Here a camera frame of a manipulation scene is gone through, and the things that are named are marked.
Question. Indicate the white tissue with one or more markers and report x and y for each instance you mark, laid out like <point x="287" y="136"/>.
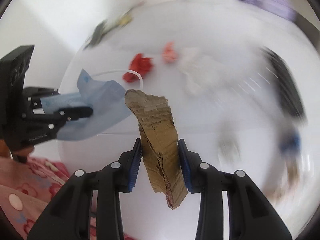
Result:
<point x="202" y="72"/>

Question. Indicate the yellow binder clip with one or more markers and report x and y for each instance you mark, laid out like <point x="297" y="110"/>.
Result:
<point x="124" y="20"/>

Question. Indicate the blue face mask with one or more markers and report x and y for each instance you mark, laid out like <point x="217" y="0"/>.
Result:
<point x="105" y="98"/>

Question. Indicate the pink crumpled paper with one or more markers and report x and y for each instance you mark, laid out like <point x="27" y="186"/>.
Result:
<point x="169" y="55"/>

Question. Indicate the small crumpled white paper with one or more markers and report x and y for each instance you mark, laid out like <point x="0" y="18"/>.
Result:
<point x="228" y="147"/>

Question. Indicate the black smartphone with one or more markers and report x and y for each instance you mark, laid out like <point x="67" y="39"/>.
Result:
<point x="97" y="35"/>

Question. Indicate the left hand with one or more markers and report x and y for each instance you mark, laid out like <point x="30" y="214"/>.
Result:
<point x="20" y="155"/>

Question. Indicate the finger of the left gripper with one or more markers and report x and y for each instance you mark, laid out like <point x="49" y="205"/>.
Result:
<point x="65" y="115"/>
<point x="33" y="94"/>

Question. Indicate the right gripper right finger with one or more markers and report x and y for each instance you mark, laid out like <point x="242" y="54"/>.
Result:
<point x="251" y="215"/>

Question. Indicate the red paper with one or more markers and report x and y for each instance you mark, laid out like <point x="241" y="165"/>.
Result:
<point x="140" y="64"/>

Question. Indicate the small blue box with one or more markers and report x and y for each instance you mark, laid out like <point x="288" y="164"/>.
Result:
<point x="291" y="145"/>

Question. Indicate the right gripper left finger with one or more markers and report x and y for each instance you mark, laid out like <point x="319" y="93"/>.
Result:
<point x="68" y="214"/>

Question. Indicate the snack bag with nuts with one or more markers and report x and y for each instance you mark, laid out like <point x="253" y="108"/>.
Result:
<point x="285" y="184"/>

